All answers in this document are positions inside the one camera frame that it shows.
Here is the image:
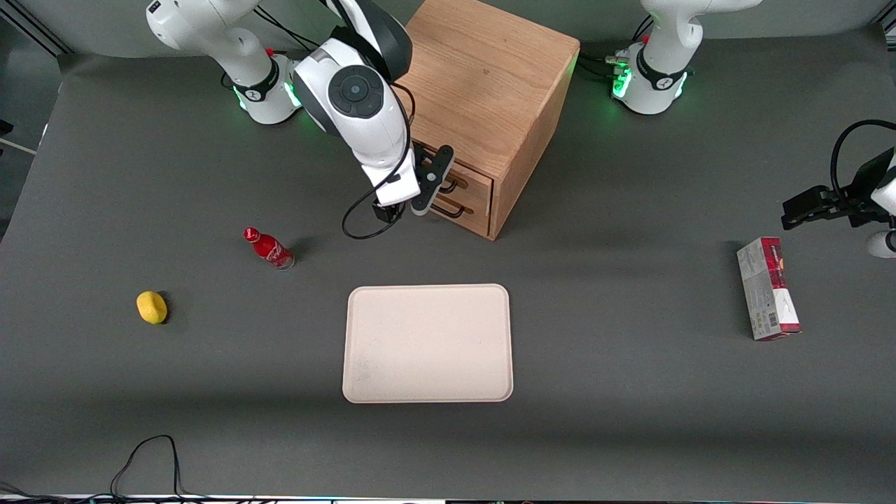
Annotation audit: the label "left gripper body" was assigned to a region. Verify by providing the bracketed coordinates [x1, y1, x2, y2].
[832, 148, 896, 228]

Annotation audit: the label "wooden drawer cabinet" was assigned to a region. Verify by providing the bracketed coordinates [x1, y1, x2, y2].
[392, 0, 581, 241]

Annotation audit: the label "grey and red carton box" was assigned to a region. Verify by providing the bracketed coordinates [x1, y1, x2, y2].
[736, 237, 802, 342]

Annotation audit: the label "red cola bottle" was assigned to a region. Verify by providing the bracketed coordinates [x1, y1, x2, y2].
[243, 227, 295, 271]

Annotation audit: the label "beige rectangular tray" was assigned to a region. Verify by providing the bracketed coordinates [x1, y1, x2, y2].
[342, 283, 514, 404]

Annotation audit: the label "yellow lemon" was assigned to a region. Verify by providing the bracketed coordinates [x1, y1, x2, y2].
[136, 290, 169, 325]

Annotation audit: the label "dark grey table mat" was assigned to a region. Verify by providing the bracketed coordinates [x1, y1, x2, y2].
[0, 28, 896, 500]

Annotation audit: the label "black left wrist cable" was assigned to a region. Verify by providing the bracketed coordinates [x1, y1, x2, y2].
[830, 120, 896, 198]

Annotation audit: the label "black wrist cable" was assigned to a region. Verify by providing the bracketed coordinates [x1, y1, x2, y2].
[342, 83, 418, 241]
[830, 120, 896, 198]

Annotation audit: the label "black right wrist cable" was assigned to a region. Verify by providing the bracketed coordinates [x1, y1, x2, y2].
[342, 83, 418, 241]

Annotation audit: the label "black right base cables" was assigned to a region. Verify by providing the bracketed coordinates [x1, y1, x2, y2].
[253, 6, 330, 88]

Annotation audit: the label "black base cables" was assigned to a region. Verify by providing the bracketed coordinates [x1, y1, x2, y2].
[578, 15, 655, 79]
[253, 6, 330, 88]

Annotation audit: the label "black left base cables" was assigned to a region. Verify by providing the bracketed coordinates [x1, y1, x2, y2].
[578, 15, 655, 79]

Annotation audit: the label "looped black floor cable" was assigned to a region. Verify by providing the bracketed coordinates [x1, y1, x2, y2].
[110, 435, 187, 500]

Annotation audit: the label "black frame rail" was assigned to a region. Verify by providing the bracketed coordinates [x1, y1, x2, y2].
[0, 0, 75, 58]

